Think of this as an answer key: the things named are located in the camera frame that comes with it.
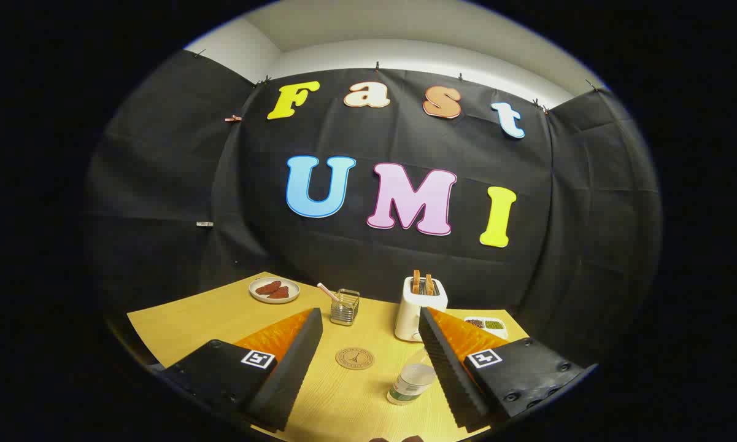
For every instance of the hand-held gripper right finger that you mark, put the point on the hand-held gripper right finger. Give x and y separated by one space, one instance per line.
448 368

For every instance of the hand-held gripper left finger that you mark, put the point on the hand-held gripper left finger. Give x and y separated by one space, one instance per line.
288 368

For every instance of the clear plastic juice bottle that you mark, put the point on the clear plastic juice bottle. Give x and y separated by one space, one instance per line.
411 383

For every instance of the round cork coaster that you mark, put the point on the round cork coaster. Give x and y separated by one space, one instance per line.
354 358

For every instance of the white divided grain dish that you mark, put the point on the white divided grain dish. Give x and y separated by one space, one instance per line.
488 325

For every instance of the white toaster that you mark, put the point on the white toaster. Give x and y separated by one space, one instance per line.
412 313

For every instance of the red sausage piece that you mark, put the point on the red sausage piece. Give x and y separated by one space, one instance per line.
279 293
267 287

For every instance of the small white plate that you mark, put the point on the small white plate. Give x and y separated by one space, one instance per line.
254 292

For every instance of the toast slice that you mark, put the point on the toast slice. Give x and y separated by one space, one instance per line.
429 284
416 282

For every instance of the wooden table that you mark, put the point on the wooden table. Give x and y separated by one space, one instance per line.
208 319

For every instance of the black backdrop cloth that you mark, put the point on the black backdrop cloth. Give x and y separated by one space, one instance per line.
251 184

